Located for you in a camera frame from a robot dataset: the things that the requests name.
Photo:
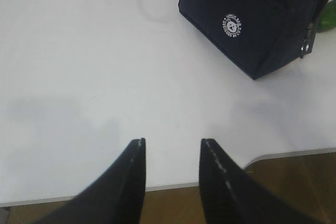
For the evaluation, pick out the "navy blue lunch bag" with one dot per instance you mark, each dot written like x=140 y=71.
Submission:
x=258 y=36

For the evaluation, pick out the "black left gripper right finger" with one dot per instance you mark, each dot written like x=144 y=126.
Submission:
x=230 y=195

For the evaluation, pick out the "green cucumber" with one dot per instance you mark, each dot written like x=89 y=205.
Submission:
x=327 y=18

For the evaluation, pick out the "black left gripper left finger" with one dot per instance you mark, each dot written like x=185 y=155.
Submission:
x=117 y=196

